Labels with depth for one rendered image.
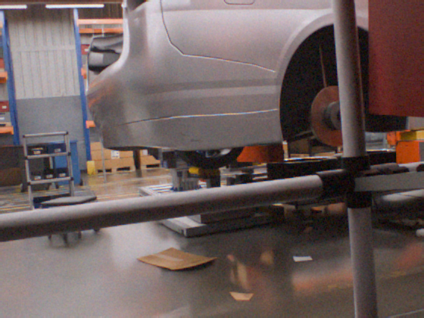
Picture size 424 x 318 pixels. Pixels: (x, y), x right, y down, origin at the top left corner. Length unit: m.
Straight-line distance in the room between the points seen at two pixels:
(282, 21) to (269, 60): 0.20
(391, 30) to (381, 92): 0.07
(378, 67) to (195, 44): 1.64
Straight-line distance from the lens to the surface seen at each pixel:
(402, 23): 0.56
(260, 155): 4.33
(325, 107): 2.57
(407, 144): 2.85
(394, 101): 0.57
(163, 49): 2.15
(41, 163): 10.18
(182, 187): 5.26
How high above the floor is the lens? 0.81
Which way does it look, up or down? 3 degrees down
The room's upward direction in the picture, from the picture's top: 5 degrees counter-clockwise
